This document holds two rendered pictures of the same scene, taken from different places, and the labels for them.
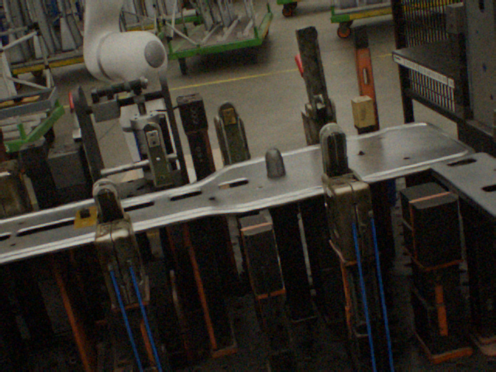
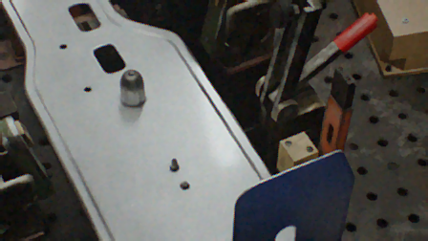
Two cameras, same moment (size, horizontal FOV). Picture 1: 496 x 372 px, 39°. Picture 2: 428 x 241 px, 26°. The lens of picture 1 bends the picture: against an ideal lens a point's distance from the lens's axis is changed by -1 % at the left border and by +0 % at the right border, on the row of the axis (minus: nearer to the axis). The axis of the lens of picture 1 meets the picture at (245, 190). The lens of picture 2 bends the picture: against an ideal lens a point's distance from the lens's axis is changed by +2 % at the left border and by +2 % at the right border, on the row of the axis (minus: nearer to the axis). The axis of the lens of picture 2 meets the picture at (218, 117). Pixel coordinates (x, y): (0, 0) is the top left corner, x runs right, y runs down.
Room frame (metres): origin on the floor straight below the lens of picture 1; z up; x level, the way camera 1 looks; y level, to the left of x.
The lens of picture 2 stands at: (0.96, -0.82, 1.92)
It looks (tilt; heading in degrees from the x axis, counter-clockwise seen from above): 51 degrees down; 66
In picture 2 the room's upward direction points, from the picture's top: 2 degrees clockwise
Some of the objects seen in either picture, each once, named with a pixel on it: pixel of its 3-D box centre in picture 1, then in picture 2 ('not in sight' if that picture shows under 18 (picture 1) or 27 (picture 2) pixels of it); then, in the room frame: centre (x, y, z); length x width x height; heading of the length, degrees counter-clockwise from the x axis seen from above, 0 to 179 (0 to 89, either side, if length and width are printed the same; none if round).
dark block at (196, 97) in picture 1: (210, 194); not in sight; (1.38, 0.07, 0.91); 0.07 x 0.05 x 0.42; 5
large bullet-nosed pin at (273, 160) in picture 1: (274, 164); (132, 88); (1.17, -0.06, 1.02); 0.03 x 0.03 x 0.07
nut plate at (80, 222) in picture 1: (85, 215); not in sight; (1.14, 0.28, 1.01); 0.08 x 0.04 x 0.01; 5
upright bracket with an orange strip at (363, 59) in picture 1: (374, 148); (320, 206); (1.35, -0.27, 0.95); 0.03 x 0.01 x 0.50; 95
